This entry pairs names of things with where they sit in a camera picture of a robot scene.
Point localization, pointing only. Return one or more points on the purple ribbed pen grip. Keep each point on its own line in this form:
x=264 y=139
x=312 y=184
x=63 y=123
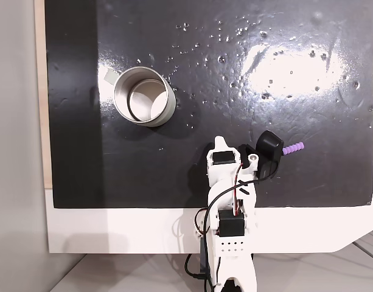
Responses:
x=293 y=149

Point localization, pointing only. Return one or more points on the glossy black mat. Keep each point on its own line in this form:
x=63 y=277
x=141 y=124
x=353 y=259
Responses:
x=137 y=164

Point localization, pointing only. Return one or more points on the silver metal cup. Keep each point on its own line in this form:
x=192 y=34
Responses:
x=162 y=117

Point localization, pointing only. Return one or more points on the small clear tape piece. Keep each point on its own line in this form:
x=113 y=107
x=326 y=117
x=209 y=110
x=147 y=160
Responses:
x=110 y=77

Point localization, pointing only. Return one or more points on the light wooden board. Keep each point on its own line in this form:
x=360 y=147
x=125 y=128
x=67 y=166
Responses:
x=41 y=91

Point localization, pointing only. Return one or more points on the black oval camera box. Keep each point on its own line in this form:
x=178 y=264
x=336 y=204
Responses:
x=269 y=144

